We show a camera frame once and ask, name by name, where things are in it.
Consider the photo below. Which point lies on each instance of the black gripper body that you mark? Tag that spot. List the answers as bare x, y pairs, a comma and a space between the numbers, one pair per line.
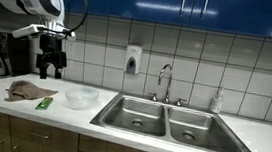
51, 47

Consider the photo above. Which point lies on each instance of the brown waffle towel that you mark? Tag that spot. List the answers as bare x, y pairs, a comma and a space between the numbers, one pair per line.
27, 90

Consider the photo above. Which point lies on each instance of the translucent white bowl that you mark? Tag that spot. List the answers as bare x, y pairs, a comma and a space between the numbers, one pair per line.
82, 98

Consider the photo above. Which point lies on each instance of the green snack packet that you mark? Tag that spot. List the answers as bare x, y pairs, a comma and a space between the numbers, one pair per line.
44, 103

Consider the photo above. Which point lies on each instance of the black coffee maker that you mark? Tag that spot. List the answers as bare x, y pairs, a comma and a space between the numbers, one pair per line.
17, 54

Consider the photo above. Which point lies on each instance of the wide wooden drawer front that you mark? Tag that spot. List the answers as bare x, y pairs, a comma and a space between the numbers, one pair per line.
56, 135

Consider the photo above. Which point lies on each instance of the chrome gooseneck faucet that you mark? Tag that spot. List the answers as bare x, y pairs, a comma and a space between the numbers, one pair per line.
168, 85

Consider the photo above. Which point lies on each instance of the stainless steel double sink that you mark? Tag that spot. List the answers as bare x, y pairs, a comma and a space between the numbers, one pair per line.
171, 126

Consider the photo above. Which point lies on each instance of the clear pump bottle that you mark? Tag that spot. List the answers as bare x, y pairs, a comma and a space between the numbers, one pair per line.
217, 102

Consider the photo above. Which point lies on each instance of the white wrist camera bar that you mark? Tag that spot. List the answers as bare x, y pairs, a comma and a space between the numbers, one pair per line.
30, 30

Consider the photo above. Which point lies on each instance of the white wall soap dispenser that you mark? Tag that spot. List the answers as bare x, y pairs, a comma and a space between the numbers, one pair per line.
133, 57

